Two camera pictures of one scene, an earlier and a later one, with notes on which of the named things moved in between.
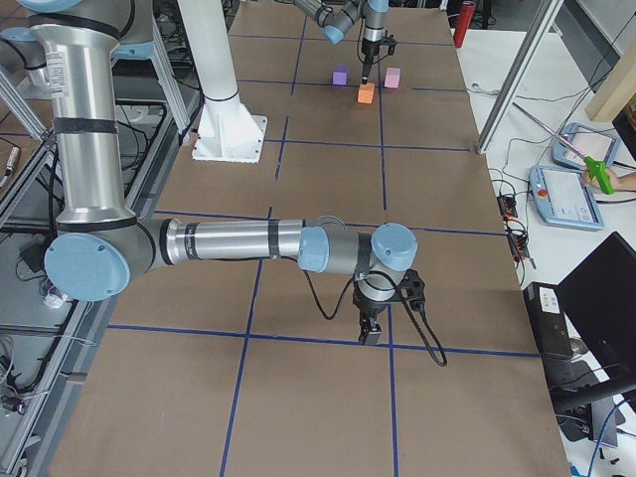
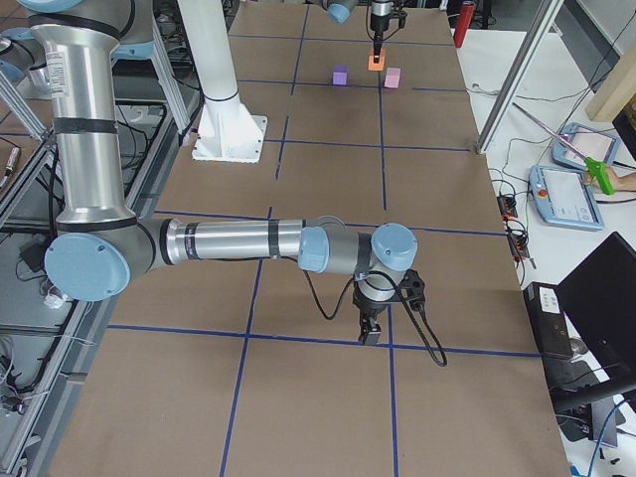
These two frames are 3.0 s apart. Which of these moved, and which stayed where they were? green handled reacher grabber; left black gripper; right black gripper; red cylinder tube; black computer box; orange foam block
Moved: left black gripper; orange foam block
Stayed: right black gripper; red cylinder tube; black computer box; green handled reacher grabber
